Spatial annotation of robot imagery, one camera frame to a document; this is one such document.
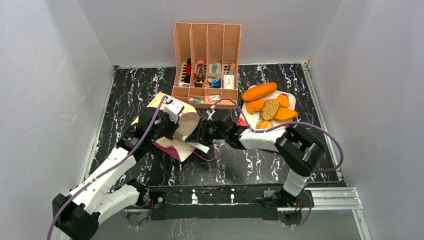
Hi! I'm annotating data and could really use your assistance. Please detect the orange bread slice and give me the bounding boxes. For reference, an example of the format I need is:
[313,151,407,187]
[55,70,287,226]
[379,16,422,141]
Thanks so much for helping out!
[273,107,298,122]

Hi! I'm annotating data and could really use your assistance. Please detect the smooth orange bread loaf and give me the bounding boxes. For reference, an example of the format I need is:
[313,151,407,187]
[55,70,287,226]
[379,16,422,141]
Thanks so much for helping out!
[241,82,278,102]

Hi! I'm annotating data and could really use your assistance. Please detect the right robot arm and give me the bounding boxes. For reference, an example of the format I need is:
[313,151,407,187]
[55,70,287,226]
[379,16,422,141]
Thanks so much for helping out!
[182,115,324,207]

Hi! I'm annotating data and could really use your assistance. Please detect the paper cake bag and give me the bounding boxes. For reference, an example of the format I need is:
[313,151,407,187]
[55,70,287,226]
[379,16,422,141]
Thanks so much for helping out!
[131,92,201,162]

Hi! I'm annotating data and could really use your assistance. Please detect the strawberry print tray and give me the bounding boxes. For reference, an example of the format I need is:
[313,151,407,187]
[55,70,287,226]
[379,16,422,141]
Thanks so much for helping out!
[237,85,297,128]

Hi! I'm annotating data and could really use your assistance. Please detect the blue tape dispenser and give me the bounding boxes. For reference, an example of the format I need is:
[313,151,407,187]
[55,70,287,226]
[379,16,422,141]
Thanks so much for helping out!
[207,62,222,89]

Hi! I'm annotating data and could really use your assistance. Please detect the pink capped tube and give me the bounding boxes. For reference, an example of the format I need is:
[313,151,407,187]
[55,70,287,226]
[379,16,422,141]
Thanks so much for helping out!
[195,60,206,88]

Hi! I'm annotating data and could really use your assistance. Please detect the green marker pen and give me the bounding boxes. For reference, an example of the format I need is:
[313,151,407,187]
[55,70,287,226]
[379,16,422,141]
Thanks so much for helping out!
[188,97,204,104]

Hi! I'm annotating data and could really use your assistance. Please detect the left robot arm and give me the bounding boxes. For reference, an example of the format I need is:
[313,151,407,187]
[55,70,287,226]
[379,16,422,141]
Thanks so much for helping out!
[47,106,183,240]

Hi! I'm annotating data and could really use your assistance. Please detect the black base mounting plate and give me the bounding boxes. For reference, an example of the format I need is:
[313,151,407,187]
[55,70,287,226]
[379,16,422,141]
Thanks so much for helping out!
[116,184,303,222]

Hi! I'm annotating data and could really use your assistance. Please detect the small white card box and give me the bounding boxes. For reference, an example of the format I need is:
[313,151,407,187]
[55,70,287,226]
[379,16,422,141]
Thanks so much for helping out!
[208,95,221,102]

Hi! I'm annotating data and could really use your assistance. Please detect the small round glazed bun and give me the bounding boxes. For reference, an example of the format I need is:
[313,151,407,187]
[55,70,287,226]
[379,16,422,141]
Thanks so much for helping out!
[255,120,274,130]

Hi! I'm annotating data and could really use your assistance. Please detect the brown seeded bread slice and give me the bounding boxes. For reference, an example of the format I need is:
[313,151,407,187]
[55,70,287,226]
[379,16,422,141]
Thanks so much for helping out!
[261,99,280,121]

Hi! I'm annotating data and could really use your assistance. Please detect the metal tongs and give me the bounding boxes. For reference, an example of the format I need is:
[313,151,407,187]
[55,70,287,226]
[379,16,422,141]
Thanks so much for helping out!
[181,135,210,154]

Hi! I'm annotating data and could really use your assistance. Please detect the aluminium frame rail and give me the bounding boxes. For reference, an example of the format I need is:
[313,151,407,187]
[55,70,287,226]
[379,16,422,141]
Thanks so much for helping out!
[59,187,372,240]

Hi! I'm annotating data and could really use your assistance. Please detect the orange plastic file organizer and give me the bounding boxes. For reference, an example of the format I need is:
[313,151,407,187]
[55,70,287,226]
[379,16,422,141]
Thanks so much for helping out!
[171,22,242,110]

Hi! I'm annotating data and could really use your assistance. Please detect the white label box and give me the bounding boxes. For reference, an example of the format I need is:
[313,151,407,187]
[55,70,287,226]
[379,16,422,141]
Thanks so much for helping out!
[222,74,235,89]

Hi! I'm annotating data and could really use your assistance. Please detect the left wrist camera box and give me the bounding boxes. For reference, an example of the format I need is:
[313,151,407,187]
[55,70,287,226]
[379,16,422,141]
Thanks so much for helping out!
[163,99,185,124]

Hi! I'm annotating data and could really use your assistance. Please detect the fake orange bread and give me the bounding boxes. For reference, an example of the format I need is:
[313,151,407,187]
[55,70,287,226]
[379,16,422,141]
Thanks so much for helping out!
[246,96,290,114]

